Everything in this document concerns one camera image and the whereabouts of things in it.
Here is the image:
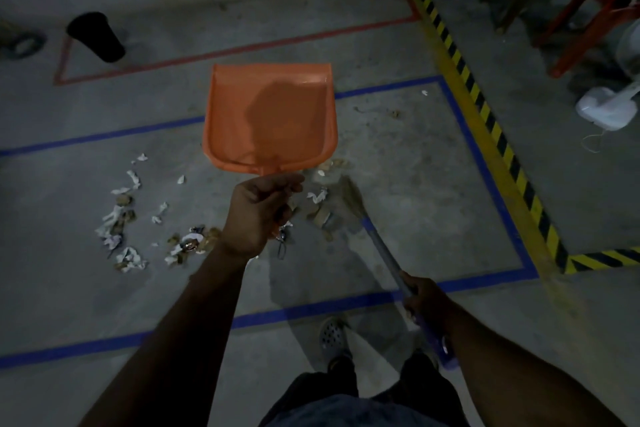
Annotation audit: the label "person's right hand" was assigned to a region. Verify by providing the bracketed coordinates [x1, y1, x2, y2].
[399, 271, 453, 338]

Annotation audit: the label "person's left hand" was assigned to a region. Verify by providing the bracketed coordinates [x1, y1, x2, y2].
[219, 172, 306, 260]

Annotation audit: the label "grass broom with metal handle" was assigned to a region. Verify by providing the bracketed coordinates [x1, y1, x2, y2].
[339, 176, 459, 372]

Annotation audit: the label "orange plastic dustpan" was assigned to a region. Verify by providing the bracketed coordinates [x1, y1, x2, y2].
[202, 63, 339, 260]

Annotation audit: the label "pile of paper scraps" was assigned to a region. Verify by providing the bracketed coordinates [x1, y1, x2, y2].
[95, 89, 431, 275]

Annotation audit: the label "black bucket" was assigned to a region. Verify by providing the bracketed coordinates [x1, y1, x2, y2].
[66, 11, 127, 64]

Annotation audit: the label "person's right forearm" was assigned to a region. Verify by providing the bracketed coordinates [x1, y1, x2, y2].
[439, 306, 626, 427]

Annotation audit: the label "person's left forearm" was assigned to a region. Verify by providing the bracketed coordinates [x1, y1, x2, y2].
[79, 244, 251, 427]

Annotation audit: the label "black patterned trousers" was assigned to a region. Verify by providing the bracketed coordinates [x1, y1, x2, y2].
[259, 351, 469, 427]

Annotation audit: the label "grey perforated clog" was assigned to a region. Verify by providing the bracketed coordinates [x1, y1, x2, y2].
[319, 316, 351, 360]

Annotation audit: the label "blue patterned shirt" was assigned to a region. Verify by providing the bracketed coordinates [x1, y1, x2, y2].
[272, 394, 451, 427]

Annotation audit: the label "red plastic chair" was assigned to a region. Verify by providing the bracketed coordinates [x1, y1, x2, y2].
[532, 0, 640, 80]

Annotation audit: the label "white fan cord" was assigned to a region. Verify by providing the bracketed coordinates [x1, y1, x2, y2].
[581, 131, 609, 153]

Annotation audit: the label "white pedestal fan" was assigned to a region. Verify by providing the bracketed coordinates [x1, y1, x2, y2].
[575, 21, 640, 132]

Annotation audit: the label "grey cable coil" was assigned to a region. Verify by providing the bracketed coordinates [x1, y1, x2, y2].
[0, 29, 49, 61]

